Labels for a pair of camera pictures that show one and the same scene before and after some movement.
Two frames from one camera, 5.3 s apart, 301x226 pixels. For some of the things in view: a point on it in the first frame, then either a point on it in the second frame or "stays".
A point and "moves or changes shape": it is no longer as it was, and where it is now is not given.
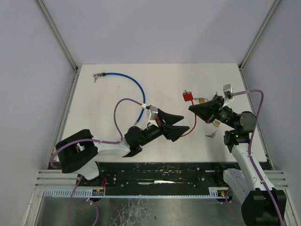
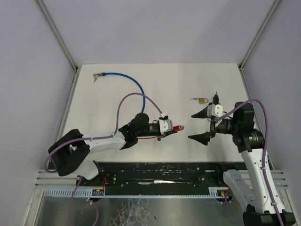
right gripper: (216, 111) → (212, 127)
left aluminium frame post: (58, 34) stays
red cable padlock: (187, 96) moves or changes shape
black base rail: (159, 174) stays
